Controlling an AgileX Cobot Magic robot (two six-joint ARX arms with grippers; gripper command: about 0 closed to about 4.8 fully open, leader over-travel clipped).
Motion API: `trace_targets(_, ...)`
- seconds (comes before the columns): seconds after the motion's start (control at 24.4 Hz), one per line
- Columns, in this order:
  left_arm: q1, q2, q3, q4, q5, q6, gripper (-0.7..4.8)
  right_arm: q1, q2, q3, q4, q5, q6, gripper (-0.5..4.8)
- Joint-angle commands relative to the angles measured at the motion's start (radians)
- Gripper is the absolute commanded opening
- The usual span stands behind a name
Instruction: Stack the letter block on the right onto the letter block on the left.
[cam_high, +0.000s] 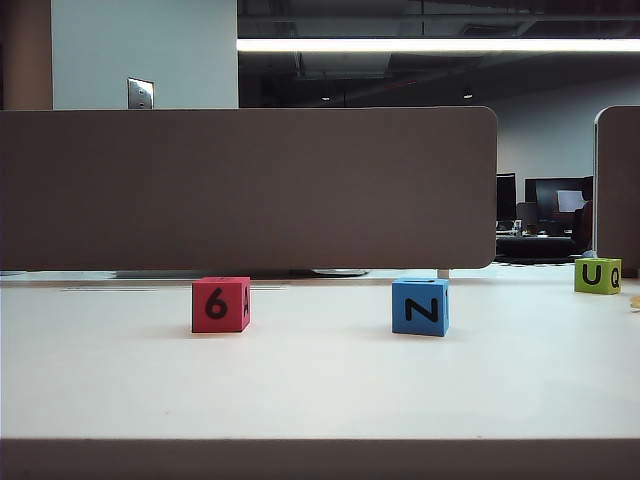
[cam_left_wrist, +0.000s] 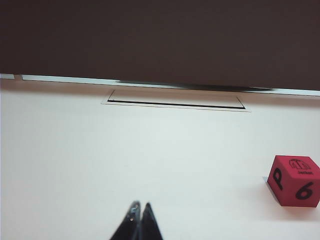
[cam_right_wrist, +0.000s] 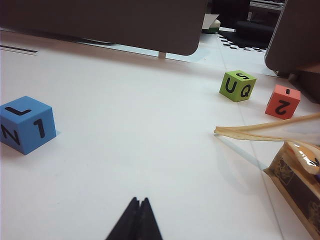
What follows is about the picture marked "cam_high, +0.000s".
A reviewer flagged narrow black computer monitor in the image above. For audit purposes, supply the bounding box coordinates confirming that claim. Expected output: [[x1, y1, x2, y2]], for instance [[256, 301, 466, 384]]
[[496, 172, 517, 222]]

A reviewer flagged green foam block letters UQ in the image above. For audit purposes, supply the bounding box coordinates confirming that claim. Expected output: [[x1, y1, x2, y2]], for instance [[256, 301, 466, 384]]
[[573, 257, 624, 295]]

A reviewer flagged metal wall switch plate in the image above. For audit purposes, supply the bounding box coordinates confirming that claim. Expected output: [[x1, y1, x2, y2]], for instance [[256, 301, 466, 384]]
[[126, 76, 156, 110]]

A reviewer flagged seated person in dark clothes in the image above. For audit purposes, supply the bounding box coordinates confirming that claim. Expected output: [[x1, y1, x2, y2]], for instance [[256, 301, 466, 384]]
[[573, 188, 596, 252]]

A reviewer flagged blue foam block letter N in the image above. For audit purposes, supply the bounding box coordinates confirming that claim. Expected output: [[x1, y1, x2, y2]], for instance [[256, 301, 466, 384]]
[[391, 277, 451, 339]]

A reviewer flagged narrow brown desk partition panel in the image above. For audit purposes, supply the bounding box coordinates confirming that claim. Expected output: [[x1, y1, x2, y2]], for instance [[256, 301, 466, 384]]
[[593, 104, 640, 279]]

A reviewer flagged wide brown desk partition panel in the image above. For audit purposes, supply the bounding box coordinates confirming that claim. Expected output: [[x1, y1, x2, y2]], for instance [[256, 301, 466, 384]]
[[0, 105, 499, 272]]

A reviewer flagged black round office table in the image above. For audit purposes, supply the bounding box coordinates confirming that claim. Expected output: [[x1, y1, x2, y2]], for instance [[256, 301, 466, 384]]
[[496, 234, 584, 264]]

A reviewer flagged silver monitor stand base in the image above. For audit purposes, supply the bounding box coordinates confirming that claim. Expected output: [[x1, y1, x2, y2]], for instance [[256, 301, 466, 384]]
[[289, 268, 371, 279]]

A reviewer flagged wide black computer monitor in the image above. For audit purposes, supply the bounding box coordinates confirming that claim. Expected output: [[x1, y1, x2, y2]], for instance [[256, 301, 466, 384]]
[[524, 176, 595, 235]]

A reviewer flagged red foam block number 6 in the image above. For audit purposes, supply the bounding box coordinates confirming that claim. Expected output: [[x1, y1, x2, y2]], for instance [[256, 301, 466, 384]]
[[191, 276, 252, 334]]

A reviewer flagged brown wall column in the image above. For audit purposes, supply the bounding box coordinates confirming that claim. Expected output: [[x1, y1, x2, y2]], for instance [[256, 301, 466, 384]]
[[0, 0, 54, 111]]

